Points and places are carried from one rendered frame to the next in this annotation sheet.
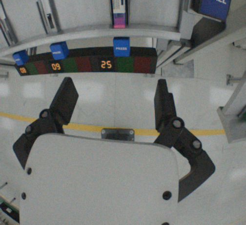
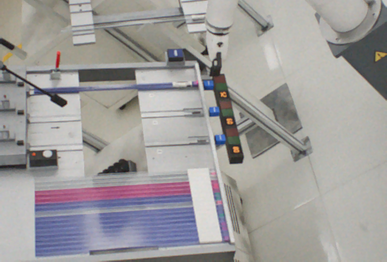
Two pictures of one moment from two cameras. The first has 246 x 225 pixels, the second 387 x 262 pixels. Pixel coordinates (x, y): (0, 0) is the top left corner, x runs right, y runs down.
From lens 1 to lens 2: 2.16 m
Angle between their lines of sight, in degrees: 58
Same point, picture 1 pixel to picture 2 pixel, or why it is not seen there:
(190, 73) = (281, 90)
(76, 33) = (201, 95)
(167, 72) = (293, 122)
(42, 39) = (204, 110)
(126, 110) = (375, 144)
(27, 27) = (197, 126)
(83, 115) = not seen: outside the picture
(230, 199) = not seen: outside the picture
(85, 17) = (195, 98)
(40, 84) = not seen: outside the picture
